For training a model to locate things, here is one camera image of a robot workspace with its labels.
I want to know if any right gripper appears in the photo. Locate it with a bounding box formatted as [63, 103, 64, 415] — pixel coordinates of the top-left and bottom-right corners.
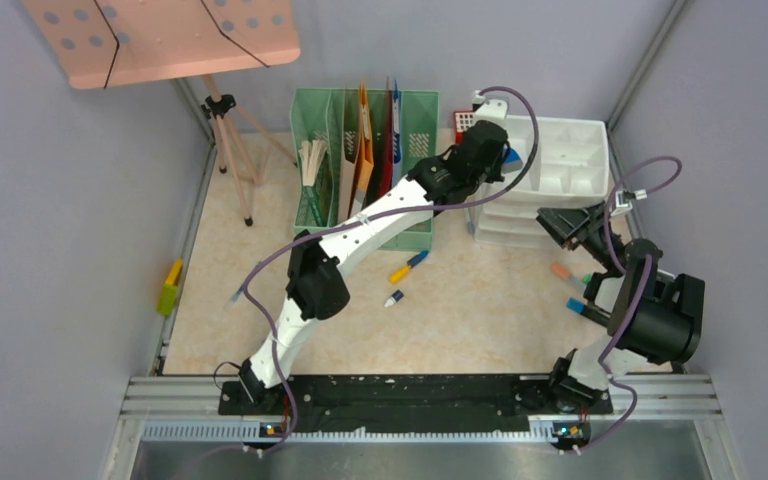
[537, 200, 624, 272]

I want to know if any blue eraser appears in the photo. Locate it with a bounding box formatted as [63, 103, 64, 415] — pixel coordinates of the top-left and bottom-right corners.
[501, 148, 524, 175]

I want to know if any green children's book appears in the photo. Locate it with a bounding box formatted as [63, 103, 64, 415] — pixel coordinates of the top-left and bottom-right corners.
[298, 139, 328, 227]

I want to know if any orange capped highlighter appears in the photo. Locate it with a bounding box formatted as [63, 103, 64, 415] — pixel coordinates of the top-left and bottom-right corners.
[550, 262, 586, 291]

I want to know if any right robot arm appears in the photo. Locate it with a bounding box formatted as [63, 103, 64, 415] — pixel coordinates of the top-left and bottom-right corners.
[537, 203, 706, 412]

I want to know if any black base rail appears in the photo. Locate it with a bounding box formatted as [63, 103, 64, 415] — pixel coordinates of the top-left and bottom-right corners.
[218, 374, 613, 435]

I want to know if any orange file folder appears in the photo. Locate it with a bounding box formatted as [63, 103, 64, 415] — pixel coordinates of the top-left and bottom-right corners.
[349, 82, 374, 216]

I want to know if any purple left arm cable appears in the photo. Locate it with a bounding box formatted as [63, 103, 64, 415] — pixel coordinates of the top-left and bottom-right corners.
[241, 86, 541, 458]

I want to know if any pink lamp stand pole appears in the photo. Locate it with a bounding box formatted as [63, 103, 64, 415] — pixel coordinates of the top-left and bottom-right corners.
[200, 74, 297, 227]

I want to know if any yellow green clamp tool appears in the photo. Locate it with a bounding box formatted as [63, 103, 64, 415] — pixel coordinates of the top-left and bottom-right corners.
[156, 258, 183, 316]

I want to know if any pink perforated lamp panel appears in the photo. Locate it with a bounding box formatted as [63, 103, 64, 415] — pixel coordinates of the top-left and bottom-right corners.
[22, 0, 301, 90]

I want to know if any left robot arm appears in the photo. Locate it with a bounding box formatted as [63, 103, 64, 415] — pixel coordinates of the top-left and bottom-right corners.
[238, 120, 509, 414]

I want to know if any yellow dropper bottle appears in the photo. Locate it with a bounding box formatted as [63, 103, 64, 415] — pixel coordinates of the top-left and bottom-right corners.
[388, 265, 413, 284]

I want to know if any red translucent file folder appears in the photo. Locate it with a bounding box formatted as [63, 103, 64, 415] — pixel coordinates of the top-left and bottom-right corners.
[376, 88, 393, 198]

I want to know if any green file rack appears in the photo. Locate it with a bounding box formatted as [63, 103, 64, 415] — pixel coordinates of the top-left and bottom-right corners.
[290, 88, 439, 233]

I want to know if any red small box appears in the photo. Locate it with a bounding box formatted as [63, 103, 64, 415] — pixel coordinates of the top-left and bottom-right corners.
[453, 110, 474, 144]

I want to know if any teal capped marker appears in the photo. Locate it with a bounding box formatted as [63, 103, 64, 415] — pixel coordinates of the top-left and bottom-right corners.
[566, 298, 609, 327]

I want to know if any black lamp clamp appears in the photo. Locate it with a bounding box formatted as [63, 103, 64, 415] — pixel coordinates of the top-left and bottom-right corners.
[201, 94, 236, 119]

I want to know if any clear plastic drawer unit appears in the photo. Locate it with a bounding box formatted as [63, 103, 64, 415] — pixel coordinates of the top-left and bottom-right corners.
[473, 117, 610, 249]

